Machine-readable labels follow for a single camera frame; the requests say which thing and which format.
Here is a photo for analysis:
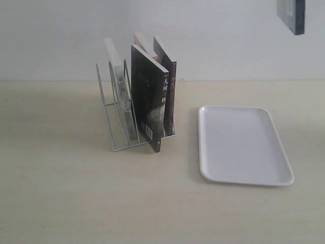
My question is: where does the blue book with orange arc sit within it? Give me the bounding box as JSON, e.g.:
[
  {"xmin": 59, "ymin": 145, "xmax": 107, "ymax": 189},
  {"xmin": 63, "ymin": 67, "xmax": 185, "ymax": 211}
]
[{"xmin": 276, "ymin": 0, "xmax": 306, "ymax": 36}]

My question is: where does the black book white title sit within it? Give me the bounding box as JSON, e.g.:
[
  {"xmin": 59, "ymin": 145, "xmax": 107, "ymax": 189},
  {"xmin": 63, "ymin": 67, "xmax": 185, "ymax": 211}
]
[{"xmin": 131, "ymin": 44, "xmax": 169, "ymax": 153}]

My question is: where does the grey white spine book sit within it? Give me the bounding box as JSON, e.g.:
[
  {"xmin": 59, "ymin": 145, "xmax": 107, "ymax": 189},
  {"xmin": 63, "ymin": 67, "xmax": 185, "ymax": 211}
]
[{"xmin": 104, "ymin": 38, "xmax": 138, "ymax": 143}]

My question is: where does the dark maroon spine book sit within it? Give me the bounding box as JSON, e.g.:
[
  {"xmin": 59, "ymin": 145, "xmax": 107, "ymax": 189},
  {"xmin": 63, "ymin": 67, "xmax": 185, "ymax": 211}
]
[{"xmin": 153, "ymin": 35, "xmax": 177, "ymax": 136}]

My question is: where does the red and teal spine book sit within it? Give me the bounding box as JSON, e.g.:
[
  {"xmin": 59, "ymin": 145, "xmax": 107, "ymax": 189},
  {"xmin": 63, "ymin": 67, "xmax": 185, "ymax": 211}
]
[{"xmin": 133, "ymin": 32, "xmax": 159, "ymax": 61}]

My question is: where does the white plastic tray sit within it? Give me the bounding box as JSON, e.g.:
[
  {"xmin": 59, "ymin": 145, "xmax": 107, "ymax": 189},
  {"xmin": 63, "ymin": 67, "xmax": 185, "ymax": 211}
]
[{"xmin": 198, "ymin": 106, "xmax": 295, "ymax": 187}]

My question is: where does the white wire book rack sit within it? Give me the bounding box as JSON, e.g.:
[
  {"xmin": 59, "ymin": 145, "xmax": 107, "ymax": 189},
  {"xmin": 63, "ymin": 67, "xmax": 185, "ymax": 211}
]
[{"xmin": 98, "ymin": 63, "xmax": 176, "ymax": 151}]

